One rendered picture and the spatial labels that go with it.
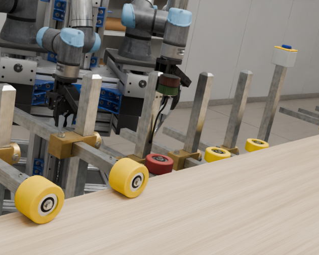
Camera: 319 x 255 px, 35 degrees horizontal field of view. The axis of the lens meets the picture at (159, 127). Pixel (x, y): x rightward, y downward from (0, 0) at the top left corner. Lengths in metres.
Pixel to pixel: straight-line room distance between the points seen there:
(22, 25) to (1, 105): 1.02
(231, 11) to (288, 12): 1.33
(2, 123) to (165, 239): 0.43
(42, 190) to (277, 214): 0.59
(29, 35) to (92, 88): 0.89
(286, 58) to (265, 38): 4.95
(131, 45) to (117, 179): 1.13
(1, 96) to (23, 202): 0.25
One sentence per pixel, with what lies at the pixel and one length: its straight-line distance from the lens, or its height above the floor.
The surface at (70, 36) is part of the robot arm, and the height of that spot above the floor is 1.16.
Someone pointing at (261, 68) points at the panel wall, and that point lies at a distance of 7.12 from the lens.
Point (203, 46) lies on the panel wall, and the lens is 5.97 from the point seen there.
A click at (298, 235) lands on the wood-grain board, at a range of 1.22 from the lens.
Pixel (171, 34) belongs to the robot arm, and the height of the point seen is 1.23.
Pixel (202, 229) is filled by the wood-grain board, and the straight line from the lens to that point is 1.11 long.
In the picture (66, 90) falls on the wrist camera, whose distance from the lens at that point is 1.67.
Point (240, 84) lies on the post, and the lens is 1.88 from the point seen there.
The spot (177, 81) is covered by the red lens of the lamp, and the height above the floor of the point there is 1.13.
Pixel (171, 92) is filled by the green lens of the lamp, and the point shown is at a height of 1.09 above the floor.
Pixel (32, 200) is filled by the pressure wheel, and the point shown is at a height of 0.96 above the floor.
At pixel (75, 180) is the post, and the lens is 1.36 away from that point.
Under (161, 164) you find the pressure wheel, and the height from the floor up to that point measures 0.90.
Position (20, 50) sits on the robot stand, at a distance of 2.11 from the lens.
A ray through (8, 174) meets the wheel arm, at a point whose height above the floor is 0.96.
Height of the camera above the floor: 1.39
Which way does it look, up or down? 16 degrees down
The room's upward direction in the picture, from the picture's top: 11 degrees clockwise
